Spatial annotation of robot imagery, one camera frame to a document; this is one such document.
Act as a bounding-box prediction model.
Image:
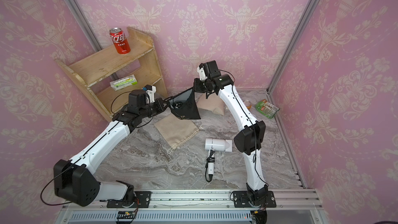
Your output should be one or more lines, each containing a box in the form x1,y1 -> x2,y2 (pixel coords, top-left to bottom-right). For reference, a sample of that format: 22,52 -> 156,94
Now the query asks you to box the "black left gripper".
139,97 -> 171,119

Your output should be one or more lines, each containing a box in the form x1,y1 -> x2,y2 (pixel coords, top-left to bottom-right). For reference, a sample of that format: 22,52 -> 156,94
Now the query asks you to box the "beige hair dryer bag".
197,93 -> 225,116

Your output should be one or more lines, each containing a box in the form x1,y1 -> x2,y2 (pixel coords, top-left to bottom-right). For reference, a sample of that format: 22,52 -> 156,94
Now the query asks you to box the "black drawstring bag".
165,87 -> 201,120

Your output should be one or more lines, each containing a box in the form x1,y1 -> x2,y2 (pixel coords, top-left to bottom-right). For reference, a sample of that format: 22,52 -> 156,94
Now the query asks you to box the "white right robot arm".
194,61 -> 268,206

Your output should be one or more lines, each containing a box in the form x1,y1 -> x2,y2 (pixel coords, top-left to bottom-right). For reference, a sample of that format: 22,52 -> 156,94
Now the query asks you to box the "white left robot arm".
53,85 -> 165,207

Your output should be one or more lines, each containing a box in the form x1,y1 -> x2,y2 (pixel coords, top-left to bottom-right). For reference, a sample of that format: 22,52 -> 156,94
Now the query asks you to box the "white hair dryer right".
205,138 -> 232,183

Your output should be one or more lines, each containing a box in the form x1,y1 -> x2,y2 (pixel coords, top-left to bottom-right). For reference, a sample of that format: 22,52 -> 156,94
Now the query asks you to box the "green white box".
110,75 -> 137,91

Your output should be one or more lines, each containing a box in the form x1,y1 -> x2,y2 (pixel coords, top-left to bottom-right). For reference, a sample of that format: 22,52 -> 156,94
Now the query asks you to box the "orange soda can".
244,100 -> 252,110

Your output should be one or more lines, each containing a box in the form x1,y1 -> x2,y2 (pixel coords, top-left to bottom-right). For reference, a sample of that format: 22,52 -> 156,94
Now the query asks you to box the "wooden two-tier shelf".
55,27 -> 167,122

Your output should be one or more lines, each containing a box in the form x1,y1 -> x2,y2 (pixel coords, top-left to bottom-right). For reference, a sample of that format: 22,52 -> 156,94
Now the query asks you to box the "green snack packet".
255,99 -> 280,119

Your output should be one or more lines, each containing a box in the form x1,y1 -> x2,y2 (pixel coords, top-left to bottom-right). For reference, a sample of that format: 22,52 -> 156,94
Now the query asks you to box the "red cola can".
109,28 -> 131,55

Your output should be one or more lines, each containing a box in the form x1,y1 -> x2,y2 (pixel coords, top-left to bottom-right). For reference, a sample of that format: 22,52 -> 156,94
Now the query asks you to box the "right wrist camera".
197,64 -> 207,81

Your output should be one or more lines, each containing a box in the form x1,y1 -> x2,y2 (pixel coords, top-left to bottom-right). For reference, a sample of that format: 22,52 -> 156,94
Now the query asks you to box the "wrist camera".
143,85 -> 157,103
197,64 -> 207,81

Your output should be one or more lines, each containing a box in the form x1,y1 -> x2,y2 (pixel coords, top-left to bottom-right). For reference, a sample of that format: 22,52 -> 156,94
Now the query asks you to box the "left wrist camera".
143,85 -> 157,103

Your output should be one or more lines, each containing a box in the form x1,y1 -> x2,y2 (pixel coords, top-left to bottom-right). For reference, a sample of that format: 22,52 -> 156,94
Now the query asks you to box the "right aluminium corner post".
267,0 -> 320,95

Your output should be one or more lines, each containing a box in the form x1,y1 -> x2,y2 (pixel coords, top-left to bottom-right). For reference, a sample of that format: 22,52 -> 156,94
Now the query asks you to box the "aluminium corner post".
267,0 -> 320,95
64,0 -> 102,52

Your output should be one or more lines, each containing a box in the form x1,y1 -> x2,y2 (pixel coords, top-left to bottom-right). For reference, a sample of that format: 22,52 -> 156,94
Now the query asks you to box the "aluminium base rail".
56,189 -> 328,224

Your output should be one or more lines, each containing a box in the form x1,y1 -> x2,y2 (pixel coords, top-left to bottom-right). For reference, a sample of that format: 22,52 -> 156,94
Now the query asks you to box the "left aluminium corner post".
64,0 -> 102,52

